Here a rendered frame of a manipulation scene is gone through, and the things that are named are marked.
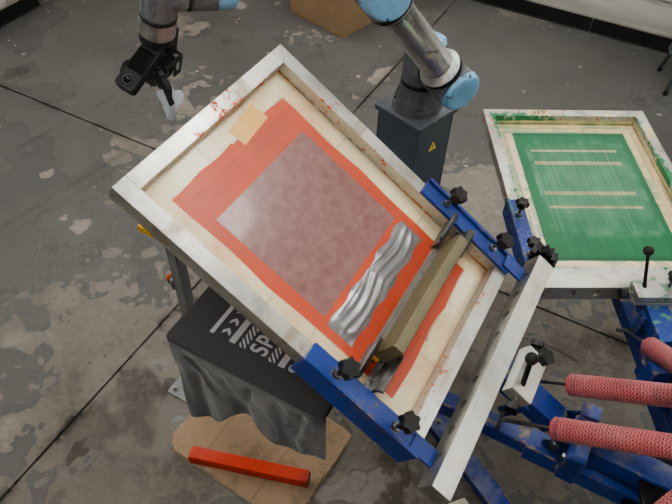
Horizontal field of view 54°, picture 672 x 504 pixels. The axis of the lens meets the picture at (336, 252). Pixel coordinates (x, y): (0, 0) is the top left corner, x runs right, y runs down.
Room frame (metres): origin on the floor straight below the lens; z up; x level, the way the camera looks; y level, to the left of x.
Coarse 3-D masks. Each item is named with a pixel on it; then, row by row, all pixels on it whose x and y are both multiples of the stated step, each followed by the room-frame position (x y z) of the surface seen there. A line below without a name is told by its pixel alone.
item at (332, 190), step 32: (288, 128) 1.23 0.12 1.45; (256, 160) 1.11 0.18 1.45; (288, 160) 1.15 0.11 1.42; (320, 160) 1.19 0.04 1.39; (288, 192) 1.07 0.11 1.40; (320, 192) 1.10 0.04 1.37; (352, 192) 1.14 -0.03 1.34; (320, 224) 1.03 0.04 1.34; (352, 224) 1.06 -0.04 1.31; (384, 224) 1.10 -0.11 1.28; (416, 224) 1.14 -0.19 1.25; (416, 256) 1.05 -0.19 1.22; (448, 288) 1.00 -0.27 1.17
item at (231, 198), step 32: (224, 160) 1.08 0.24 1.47; (192, 192) 0.98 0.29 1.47; (224, 192) 1.01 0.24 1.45; (256, 192) 1.04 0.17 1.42; (224, 224) 0.94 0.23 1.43; (256, 224) 0.97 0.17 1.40; (288, 224) 1.00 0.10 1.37; (256, 256) 0.90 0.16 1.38; (288, 256) 0.92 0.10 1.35; (320, 256) 0.95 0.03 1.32; (352, 256) 0.98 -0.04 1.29; (288, 288) 0.86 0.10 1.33; (320, 288) 0.88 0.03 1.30; (320, 320) 0.81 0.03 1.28; (384, 320) 0.87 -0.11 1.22; (352, 352) 0.77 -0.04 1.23; (416, 352) 0.82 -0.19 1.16
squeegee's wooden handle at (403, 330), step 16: (464, 240) 1.05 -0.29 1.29; (448, 256) 0.99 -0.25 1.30; (432, 272) 0.96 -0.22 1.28; (448, 272) 0.95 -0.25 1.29; (416, 288) 0.93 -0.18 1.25; (432, 288) 0.90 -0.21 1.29; (416, 304) 0.85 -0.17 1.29; (400, 320) 0.83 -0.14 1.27; (416, 320) 0.81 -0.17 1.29; (400, 336) 0.77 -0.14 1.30; (384, 352) 0.75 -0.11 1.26; (400, 352) 0.74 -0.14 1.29
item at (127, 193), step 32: (256, 64) 1.32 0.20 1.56; (288, 64) 1.36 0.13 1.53; (224, 96) 1.20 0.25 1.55; (320, 96) 1.32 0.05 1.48; (192, 128) 1.09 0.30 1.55; (352, 128) 1.28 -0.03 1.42; (160, 160) 0.99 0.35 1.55; (384, 160) 1.23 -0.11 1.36; (128, 192) 0.90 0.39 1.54; (416, 192) 1.19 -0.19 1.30; (160, 224) 0.86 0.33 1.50; (192, 256) 0.82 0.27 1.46; (480, 256) 1.10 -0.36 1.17; (224, 288) 0.78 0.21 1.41; (480, 288) 1.02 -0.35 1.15; (256, 320) 0.75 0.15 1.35; (480, 320) 0.93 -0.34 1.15; (288, 352) 0.72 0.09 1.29; (448, 352) 0.83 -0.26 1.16; (448, 384) 0.75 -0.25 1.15
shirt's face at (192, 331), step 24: (192, 312) 1.06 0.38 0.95; (216, 312) 1.07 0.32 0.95; (192, 336) 0.99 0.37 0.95; (216, 336) 0.99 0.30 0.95; (216, 360) 0.92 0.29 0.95; (240, 360) 0.92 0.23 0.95; (264, 360) 0.92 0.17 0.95; (264, 384) 0.85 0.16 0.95; (288, 384) 0.85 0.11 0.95; (312, 408) 0.79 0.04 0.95
